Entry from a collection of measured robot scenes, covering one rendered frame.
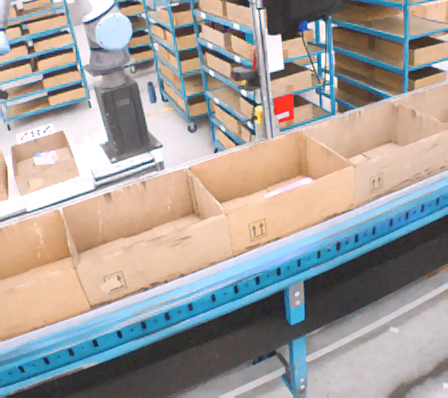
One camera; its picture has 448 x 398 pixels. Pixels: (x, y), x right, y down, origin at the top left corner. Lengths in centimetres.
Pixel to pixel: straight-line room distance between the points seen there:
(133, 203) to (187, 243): 30
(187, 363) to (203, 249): 37
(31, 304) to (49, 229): 30
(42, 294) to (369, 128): 119
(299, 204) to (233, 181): 30
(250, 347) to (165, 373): 25
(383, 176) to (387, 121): 39
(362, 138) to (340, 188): 42
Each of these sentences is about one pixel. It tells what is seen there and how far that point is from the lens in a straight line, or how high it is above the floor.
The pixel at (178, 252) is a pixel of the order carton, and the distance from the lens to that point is 121.
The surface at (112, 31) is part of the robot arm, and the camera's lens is 196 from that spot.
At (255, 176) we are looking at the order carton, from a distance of 156.
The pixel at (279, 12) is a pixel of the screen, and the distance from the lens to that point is 193.
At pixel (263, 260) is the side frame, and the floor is 91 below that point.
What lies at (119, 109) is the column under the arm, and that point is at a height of 98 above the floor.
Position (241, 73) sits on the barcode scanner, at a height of 108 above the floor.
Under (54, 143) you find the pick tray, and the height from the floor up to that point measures 79.
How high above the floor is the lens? 172
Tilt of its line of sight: 29 degrees down
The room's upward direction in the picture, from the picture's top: 9 degrees counter-clockwise
